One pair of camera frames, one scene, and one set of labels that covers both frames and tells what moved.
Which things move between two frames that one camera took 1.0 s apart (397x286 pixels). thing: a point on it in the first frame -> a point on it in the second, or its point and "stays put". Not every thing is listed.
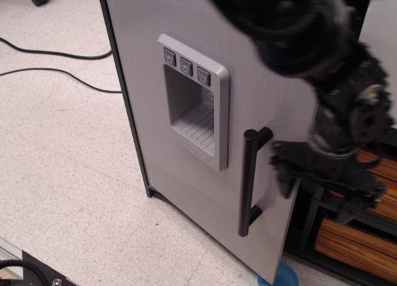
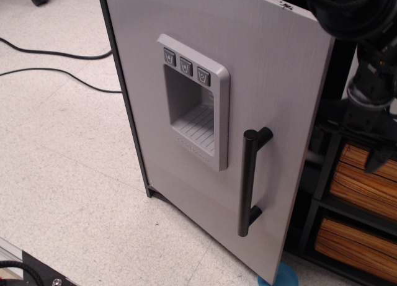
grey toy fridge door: [197, 80] stays put
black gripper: [360, 187] -> [378, 126]
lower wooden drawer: [359, 247] stays put
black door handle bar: [252, 141] stays put
